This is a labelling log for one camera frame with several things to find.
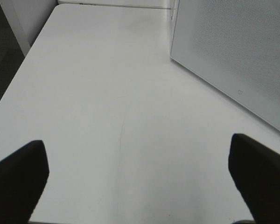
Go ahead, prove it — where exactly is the white microwave oven body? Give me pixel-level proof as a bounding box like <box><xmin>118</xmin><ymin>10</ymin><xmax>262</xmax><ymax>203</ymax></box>
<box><xmin>164</xmin><ymin>0</ymin><xmax>180</xmax><ymax>48</ymax></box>

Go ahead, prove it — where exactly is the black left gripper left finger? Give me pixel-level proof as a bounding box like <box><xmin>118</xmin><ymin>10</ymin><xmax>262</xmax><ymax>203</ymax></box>
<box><xmin>0</xmin><ymin>140</ymin><xmax>49</xmax><ymax>224</ymax></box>

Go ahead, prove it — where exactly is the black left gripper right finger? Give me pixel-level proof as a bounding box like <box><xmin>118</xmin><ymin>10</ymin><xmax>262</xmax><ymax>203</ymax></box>
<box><xmin>228</xmin><ymin>133</ymin><xmax>280</xmax><ymax>224</ymax></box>

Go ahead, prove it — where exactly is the white microwave door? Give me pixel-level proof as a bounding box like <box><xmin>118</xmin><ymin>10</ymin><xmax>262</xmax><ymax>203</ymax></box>
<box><xmin>170</xmin><ymin>0</ymin><xmax>280</xmax><ymax>131</ymax></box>

